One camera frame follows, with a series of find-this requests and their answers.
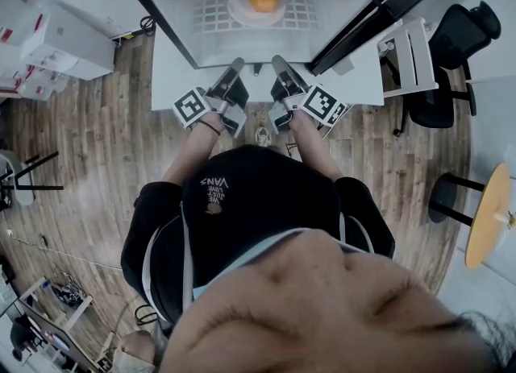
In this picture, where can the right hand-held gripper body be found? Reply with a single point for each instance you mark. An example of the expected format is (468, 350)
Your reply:
(322, 104)

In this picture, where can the person's white shoe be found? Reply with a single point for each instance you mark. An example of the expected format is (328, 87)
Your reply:
(264, 137)

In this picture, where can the white cardboard box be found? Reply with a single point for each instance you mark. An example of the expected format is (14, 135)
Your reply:
(68, 45)

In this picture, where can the person's left forearm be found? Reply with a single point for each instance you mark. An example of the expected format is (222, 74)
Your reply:
(193, 147)

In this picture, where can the white plate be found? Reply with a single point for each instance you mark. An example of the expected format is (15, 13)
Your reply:
(246, 15)

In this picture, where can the black office chair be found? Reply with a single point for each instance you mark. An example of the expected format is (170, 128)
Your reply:
(463, 29)

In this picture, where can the white table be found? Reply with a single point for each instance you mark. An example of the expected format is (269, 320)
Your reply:
(169, 89)

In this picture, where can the dark work desk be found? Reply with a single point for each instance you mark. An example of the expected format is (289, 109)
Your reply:
(52, 339)

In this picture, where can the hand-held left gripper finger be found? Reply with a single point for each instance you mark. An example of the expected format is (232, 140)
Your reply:
(234, 72)

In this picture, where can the person's face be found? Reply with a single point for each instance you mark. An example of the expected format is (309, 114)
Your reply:
(322, 315)

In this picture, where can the white wooden chair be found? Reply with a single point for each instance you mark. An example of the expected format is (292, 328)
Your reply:
(419, 61)

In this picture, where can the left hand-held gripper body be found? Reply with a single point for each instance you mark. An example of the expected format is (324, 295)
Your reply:
(190, 107)

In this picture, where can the white stool black legs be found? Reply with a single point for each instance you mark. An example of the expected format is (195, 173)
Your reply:
(24, 196)

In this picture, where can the round wooden table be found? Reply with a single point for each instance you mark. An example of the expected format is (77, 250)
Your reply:
(489, 202)

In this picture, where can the person's black shirt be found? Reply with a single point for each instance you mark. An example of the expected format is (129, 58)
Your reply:
(262, 202)

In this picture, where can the person's right forearm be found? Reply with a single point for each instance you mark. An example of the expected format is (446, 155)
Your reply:
(314, 142)

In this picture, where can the black wrist band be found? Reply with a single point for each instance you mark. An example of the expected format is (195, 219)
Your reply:
(211, 127)

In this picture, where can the clear storage bin red latches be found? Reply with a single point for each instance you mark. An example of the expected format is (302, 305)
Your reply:
(20, 9)
(32, 85)

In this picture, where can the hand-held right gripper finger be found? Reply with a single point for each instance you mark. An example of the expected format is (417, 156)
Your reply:
(285, 70)

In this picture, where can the small flower vase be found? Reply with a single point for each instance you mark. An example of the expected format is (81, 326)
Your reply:
(502, 217)

